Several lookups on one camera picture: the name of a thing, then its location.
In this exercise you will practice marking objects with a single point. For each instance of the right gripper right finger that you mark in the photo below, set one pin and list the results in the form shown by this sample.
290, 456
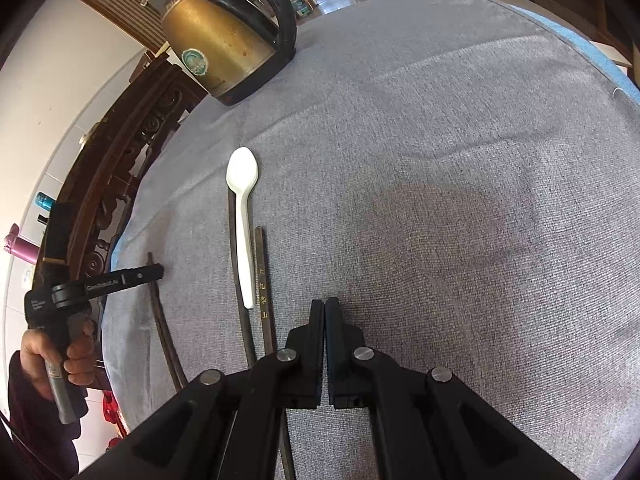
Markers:
426, 425

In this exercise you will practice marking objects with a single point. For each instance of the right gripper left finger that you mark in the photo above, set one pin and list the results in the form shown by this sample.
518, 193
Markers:
225, 426

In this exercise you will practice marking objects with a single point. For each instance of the white plastic spoon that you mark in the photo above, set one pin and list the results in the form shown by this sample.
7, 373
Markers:
241, 176

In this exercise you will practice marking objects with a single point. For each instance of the person left hand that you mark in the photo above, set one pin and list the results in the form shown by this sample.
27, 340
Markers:
78, 360

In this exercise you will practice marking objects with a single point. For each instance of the purple thermos bottle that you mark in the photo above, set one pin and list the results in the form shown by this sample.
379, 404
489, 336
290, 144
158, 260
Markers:
19, 247

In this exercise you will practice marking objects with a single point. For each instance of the blue thermos bottle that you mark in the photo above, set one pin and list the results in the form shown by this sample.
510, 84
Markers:
44, 201

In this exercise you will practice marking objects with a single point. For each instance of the carved wooden sideboard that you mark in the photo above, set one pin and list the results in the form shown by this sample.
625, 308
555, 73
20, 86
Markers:
104, 179

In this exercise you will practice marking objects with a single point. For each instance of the grey tablecloth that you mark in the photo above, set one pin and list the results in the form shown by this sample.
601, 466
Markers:
463, 176

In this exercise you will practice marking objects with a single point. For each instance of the bronze electric kettle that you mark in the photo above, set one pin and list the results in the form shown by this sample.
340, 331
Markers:
231, 47

